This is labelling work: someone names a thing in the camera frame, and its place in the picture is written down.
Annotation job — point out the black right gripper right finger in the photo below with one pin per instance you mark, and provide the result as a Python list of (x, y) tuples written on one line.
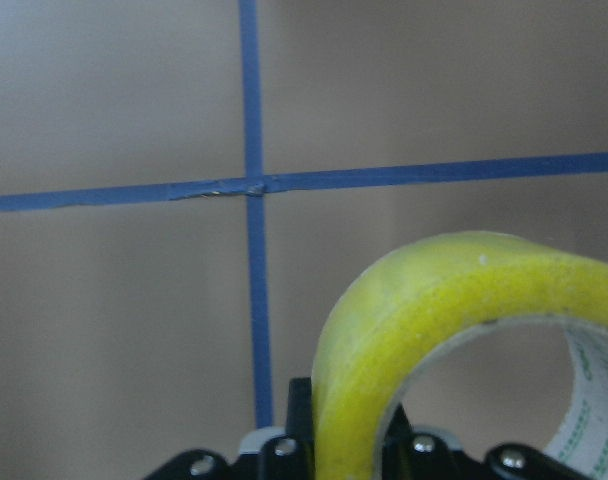
[(395, 457)]

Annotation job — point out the yellow tape roll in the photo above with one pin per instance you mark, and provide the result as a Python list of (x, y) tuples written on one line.
[(424, 299)]

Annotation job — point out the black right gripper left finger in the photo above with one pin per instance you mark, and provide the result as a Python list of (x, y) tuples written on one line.
[(299, 428)]

